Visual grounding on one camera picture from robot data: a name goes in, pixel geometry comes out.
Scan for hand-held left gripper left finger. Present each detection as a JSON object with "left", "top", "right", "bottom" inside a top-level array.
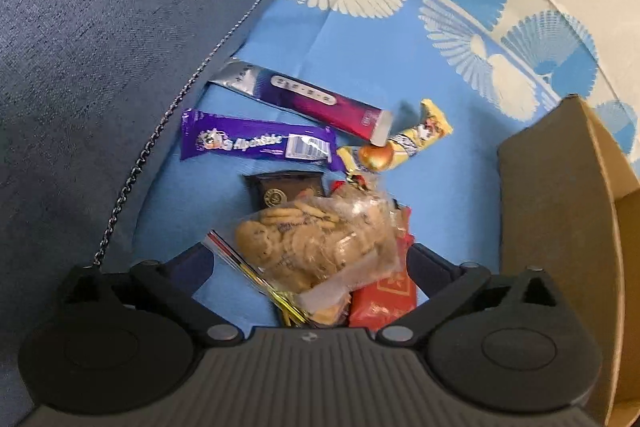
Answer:
[{"left": 60, "top": 243, "right": 244, "bottom": 347}]

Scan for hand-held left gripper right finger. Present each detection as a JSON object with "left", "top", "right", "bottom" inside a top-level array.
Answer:
[{"left": 376, "top": 243, "right": 568, "bottom": 347}]

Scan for orange snack packet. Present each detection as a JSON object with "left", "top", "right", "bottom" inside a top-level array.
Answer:
[{"left": 347, "top": 199, "right": 419, "bottom": 331}]

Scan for clear bag of cookies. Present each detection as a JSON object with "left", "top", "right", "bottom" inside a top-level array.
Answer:
[{"left": 202, "top": 192, "right": 403, "bottom": 329}]

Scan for purple candy packet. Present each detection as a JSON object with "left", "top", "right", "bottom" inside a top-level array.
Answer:
[{"left": 180, "top": 108, "right": 347, "bottom": 174}]

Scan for brown cardboard box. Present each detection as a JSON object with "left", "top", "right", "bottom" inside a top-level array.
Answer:
[{"left": 496, "top": 94, "right": 640, "bottom": 427}]

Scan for dark brown snack packet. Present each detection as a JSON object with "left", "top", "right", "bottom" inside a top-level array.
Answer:
[{"left": 243, "top": 170, "right": 326, "bottom": 210}]

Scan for small red candy wrapper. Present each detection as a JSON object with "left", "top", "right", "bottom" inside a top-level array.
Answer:
[{"left": 330, "top": 173, "right": 372, "bottom": 196}]

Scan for yellow snack packet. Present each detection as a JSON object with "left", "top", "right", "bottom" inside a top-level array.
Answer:
[{"left": 336, "top": 99, "right": 454, "bottom": 176}]

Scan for red purple stick sachet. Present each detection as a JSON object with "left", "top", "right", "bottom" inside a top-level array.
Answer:
[{"left": 208, "top": 58, "right": 394, "bottom": 148}]

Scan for blue fan-print cloth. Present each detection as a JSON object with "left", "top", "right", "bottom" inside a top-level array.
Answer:
[{"left": 107, "top": 0, "right": 640, "bottom": 333}]

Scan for dark metal chain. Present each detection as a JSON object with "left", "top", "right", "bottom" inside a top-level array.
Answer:
[{"left": 91, "top": 0, "right": 321, "bottom": 267}]

